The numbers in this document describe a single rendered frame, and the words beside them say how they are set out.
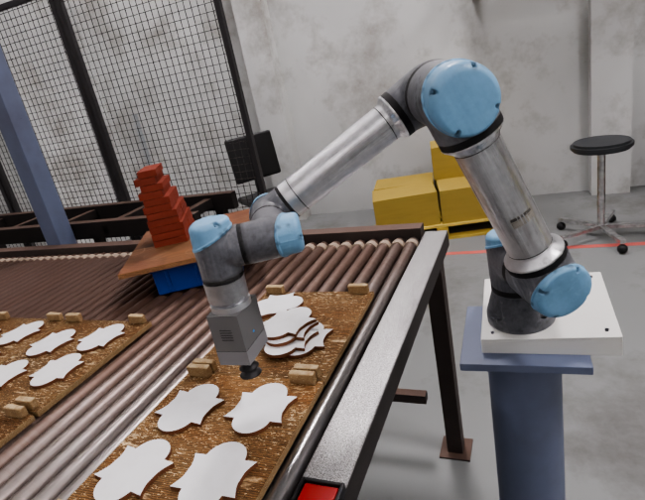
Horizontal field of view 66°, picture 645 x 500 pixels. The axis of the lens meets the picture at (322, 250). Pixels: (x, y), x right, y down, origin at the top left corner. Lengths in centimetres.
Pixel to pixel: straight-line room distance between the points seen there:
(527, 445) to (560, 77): 402
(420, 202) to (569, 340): 309
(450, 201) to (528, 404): 304
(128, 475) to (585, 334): 95
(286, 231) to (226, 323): 20
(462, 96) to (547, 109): 424
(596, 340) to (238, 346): 75
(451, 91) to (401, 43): 425
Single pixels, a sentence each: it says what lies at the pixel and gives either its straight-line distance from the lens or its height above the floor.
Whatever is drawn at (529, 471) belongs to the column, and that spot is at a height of 52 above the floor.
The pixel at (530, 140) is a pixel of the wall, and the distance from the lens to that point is 510.
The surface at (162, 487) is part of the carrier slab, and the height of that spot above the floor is 94.
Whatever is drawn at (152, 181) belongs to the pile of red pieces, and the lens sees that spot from 190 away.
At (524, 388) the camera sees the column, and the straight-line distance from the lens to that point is 129.
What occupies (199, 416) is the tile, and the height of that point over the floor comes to 95.
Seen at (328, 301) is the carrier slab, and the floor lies 94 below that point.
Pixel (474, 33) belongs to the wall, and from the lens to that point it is 500.
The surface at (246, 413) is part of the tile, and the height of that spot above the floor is 95.
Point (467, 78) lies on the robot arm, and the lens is 84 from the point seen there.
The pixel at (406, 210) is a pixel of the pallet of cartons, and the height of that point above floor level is 30.
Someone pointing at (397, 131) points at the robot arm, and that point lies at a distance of 98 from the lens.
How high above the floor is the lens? 156
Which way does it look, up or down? 20 degrees down
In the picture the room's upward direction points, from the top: 12 degrees counter-clockwise
